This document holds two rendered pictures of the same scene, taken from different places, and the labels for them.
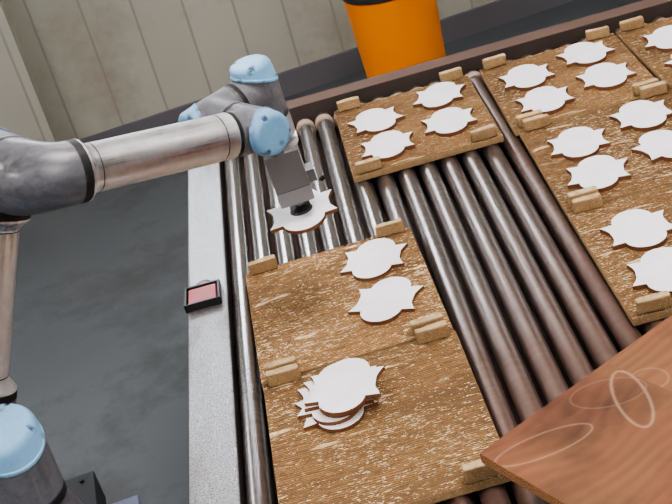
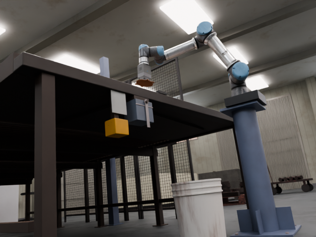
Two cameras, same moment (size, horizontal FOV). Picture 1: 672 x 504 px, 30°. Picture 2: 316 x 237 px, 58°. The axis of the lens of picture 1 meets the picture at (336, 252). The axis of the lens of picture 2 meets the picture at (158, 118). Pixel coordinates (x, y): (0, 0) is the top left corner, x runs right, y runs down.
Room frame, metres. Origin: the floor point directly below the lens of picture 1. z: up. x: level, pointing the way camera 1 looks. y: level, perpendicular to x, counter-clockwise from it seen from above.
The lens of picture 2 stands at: (3.59, 1.29, 0.32)
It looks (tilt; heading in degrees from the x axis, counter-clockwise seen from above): 15 degrees up; 218
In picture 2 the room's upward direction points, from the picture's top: 6 degrees counter-clockwise
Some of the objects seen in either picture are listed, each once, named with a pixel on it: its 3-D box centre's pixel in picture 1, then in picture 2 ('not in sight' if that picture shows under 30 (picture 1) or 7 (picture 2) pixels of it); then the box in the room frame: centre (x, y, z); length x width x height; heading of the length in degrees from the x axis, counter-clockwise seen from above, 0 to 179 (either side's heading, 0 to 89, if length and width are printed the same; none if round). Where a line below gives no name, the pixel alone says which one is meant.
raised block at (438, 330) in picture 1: (432, 332); not in sight; (1.83, -0.12, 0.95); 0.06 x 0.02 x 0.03; 89
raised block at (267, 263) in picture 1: (262, 264); not in sight; (2.25, 0.15, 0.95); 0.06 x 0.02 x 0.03; 90
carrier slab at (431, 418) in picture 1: (377, 428); not in sight; (1.64, 0.02, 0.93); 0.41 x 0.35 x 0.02; 179
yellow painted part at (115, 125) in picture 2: not in sight; (115, 113); (2.63, 0.29, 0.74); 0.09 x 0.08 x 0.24; 178
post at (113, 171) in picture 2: not in sight; (108, 135); (0.93, -1.66, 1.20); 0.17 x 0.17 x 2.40; 88
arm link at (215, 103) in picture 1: (219, 120); (156, 52); (1.99, 0.13, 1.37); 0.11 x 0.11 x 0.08; 31
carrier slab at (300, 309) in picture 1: (341, 302); not in sight; (2.06, 0.02, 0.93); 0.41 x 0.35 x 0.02; 0
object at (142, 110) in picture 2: not in sight; (139, 113); (2.45, 0.29, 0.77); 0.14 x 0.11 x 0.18; 178
